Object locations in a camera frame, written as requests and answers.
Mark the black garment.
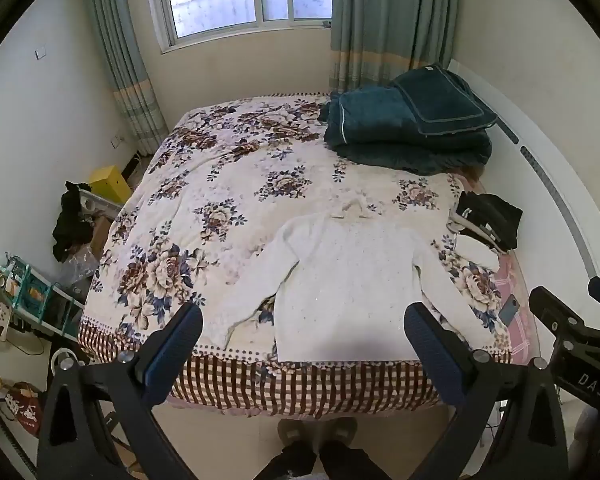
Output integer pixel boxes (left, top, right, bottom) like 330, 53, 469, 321
51, 181, 98, 263

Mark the teal storage cart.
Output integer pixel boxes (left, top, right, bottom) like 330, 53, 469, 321
0, 255, 87, 346

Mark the white knit sweater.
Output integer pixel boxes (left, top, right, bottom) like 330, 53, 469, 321
212, 200, 501, 363

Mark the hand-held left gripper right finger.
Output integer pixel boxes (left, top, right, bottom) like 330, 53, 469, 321
403, 301, 571, 480

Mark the person's shoe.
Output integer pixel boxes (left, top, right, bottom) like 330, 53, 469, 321
320, 416, 359, 453
277, 418, 313, 453

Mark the person's left shoe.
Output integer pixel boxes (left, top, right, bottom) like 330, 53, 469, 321
277, 418, 313, 453

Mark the red bag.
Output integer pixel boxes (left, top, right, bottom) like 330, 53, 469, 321
0, 381, 43, 438

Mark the person's right shoe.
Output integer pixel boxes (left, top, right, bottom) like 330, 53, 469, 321
320, 416, 359, 453

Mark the yellow box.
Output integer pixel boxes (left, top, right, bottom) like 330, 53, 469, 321
89, 165, 133, 206

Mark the teal folded quilt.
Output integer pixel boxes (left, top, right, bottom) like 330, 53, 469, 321
317, 85, 493, 176

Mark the smartphone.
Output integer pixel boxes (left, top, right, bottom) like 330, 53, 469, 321
497, 294, 521, 326

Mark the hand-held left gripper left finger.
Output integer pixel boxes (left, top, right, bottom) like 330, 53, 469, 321
36, 302, 204, 480

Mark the teal pillow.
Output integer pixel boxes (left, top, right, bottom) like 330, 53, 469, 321
392, 64, 498, 137

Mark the white curved headboard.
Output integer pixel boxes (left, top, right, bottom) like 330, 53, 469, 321
447, 59, 600, 286

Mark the clear plastic bag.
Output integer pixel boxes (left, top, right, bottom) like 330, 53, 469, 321
57, 252, 101, 302

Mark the black and white clothes pile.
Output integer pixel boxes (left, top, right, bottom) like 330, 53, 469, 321
452, 191, 524, 253

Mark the white folded cloth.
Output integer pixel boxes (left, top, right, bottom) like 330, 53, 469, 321
452, 235, 501, 271

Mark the grey-green curtain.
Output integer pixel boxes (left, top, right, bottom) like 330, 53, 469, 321
327, 0, 463, 94
82, 0, 170, 157

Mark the pink bed sheet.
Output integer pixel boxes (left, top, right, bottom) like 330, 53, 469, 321
460, 170, 542, 367

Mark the floral blanket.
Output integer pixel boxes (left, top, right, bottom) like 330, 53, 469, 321
77, 92, 513, 418

